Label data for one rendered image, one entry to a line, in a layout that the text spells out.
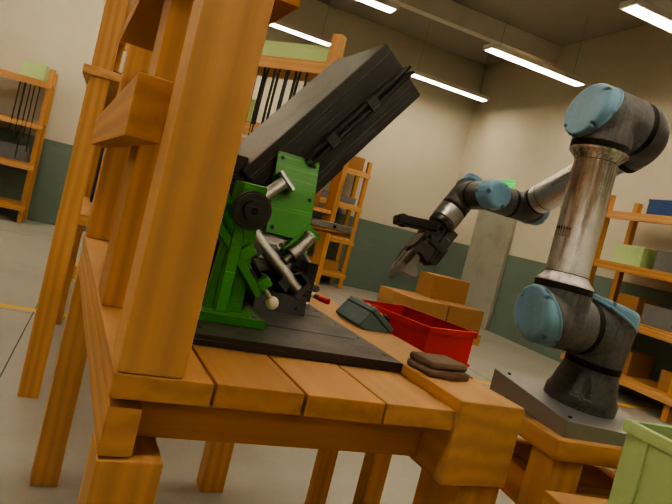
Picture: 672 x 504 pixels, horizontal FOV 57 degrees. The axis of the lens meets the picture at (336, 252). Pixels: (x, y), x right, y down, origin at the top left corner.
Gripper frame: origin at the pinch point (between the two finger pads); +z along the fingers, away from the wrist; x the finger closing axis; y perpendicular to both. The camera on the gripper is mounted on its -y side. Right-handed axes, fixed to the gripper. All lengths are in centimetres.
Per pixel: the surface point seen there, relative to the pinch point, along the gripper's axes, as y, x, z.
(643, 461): 24, -79, 15
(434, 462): 13, -53, 33
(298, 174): -35.1, -1.2, -1.7
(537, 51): 146, 672, -584
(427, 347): 22.8, 4.9, 7.2
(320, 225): -20.6, 12.1, 1.0
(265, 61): -89, 260, -113
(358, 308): -1.7, -3.6, 13.6
